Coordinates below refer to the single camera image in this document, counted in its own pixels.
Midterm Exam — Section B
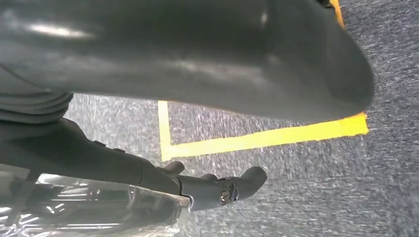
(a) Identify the yellow floor tape square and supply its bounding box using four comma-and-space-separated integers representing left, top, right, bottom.
158, 0, 370, 162

